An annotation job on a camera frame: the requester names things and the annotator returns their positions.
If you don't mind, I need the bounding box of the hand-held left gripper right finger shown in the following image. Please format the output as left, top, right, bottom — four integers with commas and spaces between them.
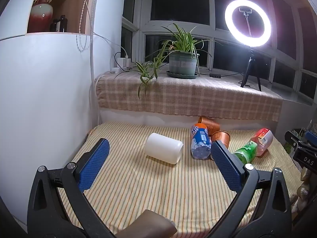
210, 140, 293, 238

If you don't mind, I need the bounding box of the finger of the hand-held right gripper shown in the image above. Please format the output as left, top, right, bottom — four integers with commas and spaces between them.
284, 130, 317, 152

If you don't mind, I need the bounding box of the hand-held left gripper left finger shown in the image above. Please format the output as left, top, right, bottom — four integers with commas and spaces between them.
27, 137, 117, 238

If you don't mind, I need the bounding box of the white cup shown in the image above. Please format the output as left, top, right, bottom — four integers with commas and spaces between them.
145, 132, 184, 165

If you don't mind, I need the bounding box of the copper cup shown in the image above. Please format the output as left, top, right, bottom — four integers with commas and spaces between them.
210, 130, 231, 152
197, 116, 220, 137

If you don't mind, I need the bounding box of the green tea bottle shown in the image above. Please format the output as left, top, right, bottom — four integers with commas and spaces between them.
233, 140, 259, 165

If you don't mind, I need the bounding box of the beige lumpy object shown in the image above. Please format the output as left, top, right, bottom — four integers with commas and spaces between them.
292, 169, 311, 214

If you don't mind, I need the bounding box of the pink drink bottle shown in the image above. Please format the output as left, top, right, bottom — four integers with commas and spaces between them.
250, 128, 274, 157

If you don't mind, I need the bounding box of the orange soda bottle blue label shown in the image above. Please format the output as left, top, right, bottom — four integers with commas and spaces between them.
190, 123, 212, 159

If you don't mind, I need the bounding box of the striped yellow cloth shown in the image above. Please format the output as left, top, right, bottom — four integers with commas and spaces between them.
58, 121, 306, 238

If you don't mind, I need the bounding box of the plaid beige cloth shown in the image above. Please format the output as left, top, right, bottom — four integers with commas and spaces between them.
96, 71, 283, 123

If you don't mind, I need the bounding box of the brown rounded object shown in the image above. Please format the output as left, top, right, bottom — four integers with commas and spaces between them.
115, 209, 178, 238

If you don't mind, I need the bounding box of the black tripod stand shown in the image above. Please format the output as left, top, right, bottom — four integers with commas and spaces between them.
240, 47, 262, 92

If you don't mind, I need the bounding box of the white power strip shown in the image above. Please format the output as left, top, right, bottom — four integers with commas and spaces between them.
111, 67, 133, 74

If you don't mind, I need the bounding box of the green pot saucer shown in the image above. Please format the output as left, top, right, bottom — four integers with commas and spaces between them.
166, 70, 200, 79

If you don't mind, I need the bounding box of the green flower pot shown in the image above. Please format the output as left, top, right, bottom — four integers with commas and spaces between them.
169, 51, 198, 76

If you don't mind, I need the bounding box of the spider plant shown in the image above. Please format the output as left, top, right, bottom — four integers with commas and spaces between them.
115, 23, 214, 100

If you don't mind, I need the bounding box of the black phone holder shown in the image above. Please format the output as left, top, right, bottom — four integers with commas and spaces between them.
238, 7, 253, 38

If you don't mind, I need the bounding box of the red and white vase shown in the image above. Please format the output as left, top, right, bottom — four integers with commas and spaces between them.
28, 0, 60, 33

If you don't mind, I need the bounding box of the black cable with controller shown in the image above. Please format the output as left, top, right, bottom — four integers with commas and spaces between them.
198, 71, 245, 78

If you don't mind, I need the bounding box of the white cable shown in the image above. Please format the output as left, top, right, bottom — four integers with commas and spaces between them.
77, 0, 127, 80

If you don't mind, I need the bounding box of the white beaded cord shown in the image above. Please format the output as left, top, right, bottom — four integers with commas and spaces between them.
75, 0, 88, 53

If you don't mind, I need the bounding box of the white ring light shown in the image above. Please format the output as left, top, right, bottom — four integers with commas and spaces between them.
224, 0, 272, 47

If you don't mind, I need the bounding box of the white window frame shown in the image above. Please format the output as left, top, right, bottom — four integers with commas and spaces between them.
121, 0, 317, 105

